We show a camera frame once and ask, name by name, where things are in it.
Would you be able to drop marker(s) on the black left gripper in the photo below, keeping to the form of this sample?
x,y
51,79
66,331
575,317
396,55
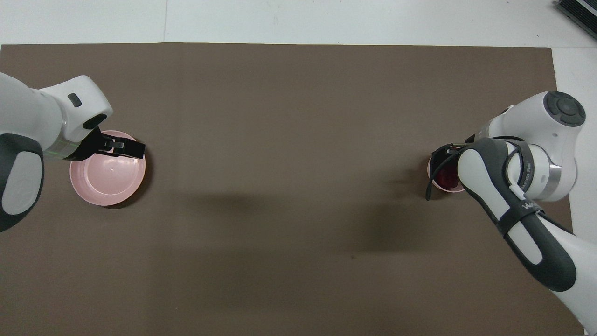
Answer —
x,y
88,149

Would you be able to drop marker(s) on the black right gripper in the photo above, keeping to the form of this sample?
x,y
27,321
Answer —
x,y
445,151

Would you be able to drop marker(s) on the dark red apple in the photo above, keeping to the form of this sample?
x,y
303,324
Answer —
x,y
448,177

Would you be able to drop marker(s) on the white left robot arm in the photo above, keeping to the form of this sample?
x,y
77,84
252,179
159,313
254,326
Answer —
x,y
28,121

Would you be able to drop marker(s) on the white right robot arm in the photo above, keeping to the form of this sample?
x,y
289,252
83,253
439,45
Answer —
x,y
536,177

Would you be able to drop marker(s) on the pink bowl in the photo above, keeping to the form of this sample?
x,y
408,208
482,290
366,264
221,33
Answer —
x,y
436,183

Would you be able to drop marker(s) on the pink plate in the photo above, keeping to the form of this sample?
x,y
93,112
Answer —
x,y
109,179

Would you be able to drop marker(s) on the brown table mat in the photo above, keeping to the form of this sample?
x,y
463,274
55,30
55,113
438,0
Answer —
x,y
289,186

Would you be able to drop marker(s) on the dark ridged metal device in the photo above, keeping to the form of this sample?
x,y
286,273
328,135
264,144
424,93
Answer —
x,y
580,11

